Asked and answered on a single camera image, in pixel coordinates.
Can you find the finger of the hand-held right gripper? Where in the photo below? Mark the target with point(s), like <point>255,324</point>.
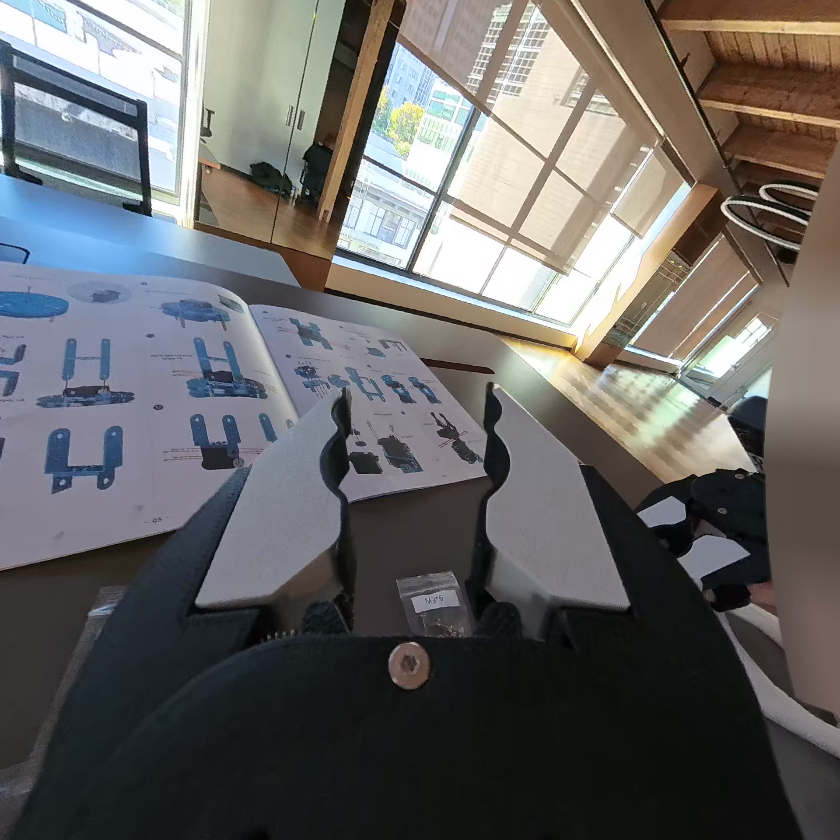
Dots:
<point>663,513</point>
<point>715,556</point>

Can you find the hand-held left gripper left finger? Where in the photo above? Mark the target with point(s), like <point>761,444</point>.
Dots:
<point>282,518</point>

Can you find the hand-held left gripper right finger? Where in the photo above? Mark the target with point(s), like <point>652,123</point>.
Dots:
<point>551,525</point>

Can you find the small clear screw bag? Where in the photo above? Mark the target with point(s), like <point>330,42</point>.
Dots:
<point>433,600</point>

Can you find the pale grey blurred column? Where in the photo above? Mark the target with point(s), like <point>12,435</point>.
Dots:
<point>807,459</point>

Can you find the light grey table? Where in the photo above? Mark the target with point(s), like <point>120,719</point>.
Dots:
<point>164,243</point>

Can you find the large dark framed window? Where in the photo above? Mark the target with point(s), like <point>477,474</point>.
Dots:
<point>459,216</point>

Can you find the black bag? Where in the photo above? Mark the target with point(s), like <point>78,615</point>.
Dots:
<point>270,177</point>
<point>318,167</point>

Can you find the beige roller blind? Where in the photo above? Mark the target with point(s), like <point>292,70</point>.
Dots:
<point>544,131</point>

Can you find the wooden pillar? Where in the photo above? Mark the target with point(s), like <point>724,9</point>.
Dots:
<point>361,98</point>

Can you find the black mesh chair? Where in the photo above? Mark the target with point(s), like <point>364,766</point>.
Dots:
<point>85,131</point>

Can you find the white cabinet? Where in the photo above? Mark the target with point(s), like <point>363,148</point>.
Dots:
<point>262,79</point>

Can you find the white framed window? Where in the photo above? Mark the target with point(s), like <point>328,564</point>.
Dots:
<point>98,39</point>

